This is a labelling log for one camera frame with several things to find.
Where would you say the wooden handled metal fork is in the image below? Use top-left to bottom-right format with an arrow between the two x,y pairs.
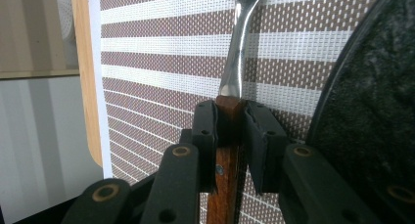
206,0 -> 269,224

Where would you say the brown white striped placemat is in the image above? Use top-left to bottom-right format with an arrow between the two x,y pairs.
98,0 -> 392,224

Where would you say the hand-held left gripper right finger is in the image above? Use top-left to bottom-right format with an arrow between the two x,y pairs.
244,100 -> 290,196

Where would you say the white perforated object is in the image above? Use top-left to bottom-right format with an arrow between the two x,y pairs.
56,0 -> 79,43

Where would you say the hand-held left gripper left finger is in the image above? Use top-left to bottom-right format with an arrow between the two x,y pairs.
191,100 -> 219,193

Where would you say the light wooden cabinet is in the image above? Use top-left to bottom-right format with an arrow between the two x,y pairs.
0,0 -> 80,80

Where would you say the black round plate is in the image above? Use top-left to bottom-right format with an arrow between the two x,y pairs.
306,0 -> 415,224

